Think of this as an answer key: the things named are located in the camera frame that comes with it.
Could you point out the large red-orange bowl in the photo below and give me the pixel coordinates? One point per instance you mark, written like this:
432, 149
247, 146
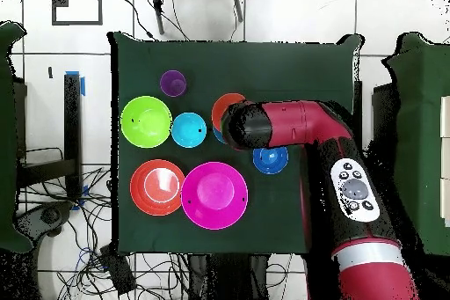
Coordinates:
140, 191

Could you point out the green covered side table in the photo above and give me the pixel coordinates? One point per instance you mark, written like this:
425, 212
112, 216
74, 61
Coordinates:
418, 120
5, 138

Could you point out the grey chair base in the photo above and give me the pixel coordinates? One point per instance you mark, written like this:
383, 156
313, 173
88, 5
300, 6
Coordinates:
49, 215

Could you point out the small cyan bowl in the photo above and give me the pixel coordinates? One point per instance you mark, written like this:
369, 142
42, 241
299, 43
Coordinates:
186, 133

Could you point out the dark green table cloth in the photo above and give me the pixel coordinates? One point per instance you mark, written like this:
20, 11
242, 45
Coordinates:
228, 64

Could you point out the large lime green bowl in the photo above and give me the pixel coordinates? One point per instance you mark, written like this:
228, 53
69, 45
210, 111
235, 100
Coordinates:
146, 129

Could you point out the small dark blue bowl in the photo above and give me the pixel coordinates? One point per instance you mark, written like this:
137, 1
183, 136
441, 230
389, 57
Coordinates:
270, 164

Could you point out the black power strip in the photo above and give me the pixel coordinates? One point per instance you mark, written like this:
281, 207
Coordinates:
119, 273

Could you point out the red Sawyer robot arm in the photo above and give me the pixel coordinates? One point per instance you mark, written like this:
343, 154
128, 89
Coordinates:
302, 124

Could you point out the large pink bowl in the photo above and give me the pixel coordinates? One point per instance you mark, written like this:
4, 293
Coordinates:
213, 191

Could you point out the blue tape strip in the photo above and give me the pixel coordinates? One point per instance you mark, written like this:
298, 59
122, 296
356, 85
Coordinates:
83, 86

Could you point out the small orange bowl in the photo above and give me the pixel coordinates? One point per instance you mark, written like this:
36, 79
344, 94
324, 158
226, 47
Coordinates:
221, 106

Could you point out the black metal stand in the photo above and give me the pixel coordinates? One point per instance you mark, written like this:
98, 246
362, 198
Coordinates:
72, 120

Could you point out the purple plastic cup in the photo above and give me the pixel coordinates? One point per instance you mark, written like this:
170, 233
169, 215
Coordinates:
173, 85

